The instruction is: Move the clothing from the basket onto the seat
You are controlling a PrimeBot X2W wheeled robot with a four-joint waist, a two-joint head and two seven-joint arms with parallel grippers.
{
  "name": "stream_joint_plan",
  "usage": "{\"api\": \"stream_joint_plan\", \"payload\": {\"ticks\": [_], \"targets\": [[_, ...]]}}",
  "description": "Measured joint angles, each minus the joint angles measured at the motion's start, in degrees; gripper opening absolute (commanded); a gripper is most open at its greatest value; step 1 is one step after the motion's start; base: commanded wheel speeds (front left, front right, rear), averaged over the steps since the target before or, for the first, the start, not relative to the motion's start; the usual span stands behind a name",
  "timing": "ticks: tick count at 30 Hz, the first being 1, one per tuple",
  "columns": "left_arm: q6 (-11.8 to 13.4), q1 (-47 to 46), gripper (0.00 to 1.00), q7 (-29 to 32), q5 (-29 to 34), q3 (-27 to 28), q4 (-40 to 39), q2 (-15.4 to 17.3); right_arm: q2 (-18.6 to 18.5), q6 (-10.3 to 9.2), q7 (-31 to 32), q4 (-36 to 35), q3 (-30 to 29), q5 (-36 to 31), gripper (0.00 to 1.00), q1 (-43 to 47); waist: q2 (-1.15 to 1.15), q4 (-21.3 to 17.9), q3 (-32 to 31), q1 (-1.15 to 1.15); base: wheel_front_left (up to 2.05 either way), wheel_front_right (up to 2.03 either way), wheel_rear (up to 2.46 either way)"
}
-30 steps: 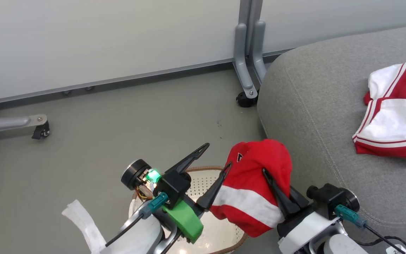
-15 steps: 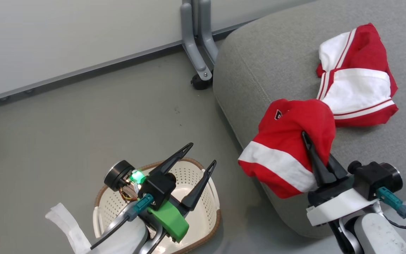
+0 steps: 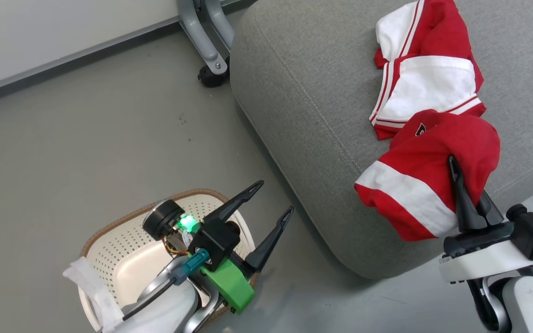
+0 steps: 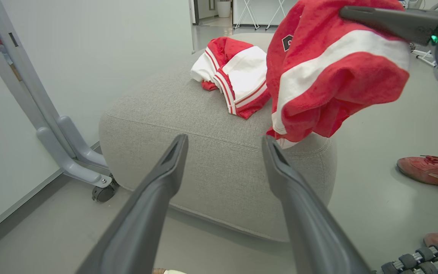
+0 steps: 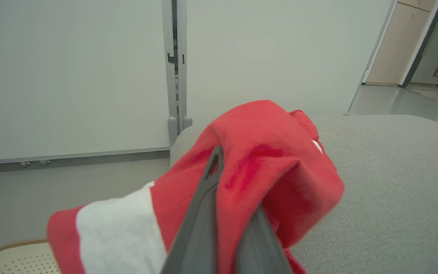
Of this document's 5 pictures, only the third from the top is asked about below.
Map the grey aluminium partition rail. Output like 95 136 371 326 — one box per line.
0 0 258 108

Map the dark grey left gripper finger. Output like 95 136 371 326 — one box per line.
244 206 295 273
204 180 265 225

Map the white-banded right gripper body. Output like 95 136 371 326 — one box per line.
439 221 533 284

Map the black caster wheel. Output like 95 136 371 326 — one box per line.
197 65 230 88

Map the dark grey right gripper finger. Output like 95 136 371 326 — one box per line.
477 189 505 227
448 155 489 233

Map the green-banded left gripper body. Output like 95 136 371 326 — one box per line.
199 257 255 315

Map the white perforated laundry basket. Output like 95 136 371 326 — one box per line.
62 188 260 333

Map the grey fabric sofa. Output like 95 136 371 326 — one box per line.
229 0 533 280

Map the red and white sports garment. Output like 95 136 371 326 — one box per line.
353 0 501 242

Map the grey curved partition foot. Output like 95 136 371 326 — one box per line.
176 0 228 75
203 0 236 52

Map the teal-plug left camera cable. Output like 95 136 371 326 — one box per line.
121 248 211 322

